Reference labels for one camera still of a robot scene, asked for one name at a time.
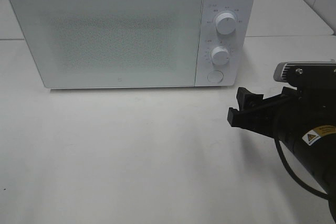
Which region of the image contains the white microwave door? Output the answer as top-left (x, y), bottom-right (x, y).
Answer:
top-left (10, 0), bottom-right (202, 89)

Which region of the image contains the lower white round knob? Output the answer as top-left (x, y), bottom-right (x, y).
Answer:
top-left (211, 47), bottom-right (230, 66)

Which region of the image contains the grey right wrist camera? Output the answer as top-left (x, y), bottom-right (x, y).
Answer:
top-left (273, 61), bottom-right (335, 83)

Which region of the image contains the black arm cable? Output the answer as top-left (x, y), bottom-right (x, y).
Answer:
top-left (274, 137), bottom-right (331, 200)

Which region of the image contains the round white door-release button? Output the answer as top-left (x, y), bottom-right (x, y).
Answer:
top-left (207, 70), bottom-right (224, 83)

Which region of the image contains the upper white round knob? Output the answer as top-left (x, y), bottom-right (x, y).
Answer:
top-left (215, 12), bottom-right (236, 35)

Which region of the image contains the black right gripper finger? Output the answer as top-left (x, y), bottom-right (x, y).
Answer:
top-left (227, 107), bottom-right (262, 130)
top-left (236, 87), bottom-right (264, 110)

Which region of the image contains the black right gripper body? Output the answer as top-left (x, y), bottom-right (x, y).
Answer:
top-left (260, 66), bottom-right (335, 140)

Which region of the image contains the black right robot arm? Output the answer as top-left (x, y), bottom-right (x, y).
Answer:
top-left (227, 61), bottom-right (335, 216)

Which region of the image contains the white microwave oven body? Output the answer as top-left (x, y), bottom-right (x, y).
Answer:
top-left (5, 0), bottom-right (257, 90)

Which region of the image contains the white round knob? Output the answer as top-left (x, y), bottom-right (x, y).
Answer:
top-left (215, 12), bottom-right (236, 35)
top-left (211, 47), bottom-right (230, 66)

